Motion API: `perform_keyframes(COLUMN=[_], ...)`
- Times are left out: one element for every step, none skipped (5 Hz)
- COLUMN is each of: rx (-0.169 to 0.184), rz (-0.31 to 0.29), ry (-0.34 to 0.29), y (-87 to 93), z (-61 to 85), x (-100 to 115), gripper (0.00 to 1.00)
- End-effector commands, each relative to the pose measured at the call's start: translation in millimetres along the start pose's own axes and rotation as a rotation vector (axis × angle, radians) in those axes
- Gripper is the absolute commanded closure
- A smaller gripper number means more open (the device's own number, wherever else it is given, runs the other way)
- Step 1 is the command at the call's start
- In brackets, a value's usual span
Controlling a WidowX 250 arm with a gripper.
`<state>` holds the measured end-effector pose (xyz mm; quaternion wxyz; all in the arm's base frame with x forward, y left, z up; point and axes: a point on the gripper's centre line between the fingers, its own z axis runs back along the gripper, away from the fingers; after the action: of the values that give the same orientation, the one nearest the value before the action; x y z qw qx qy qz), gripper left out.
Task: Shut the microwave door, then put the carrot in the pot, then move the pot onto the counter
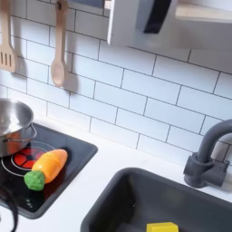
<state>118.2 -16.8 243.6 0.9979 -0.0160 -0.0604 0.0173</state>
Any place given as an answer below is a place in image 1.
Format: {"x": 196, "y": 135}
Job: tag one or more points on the wooden spoon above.
{"x": 58, "y": 68}

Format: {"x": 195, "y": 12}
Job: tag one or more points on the yellow block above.
{"x": 162, "y": 227}

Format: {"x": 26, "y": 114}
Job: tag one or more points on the wooden slotted spatula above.
{"x": 6, "y": 57}

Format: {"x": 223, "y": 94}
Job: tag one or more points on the orange toy carrot green top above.
{"x": 50, "y": 164}

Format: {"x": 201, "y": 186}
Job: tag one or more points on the dark grey tap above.
{"x": 205, "y": 169}

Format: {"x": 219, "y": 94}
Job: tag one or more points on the dark grey sink basin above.
{"x": 181, "y": 205}

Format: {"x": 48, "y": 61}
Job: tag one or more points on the black toy stove top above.
{"x": 75, "y": 151}

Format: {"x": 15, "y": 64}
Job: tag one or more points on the white toy microwave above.
{"x": 193, "y": 33}

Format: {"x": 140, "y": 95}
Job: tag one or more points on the steel pot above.
{"x": 13, "y": 120}

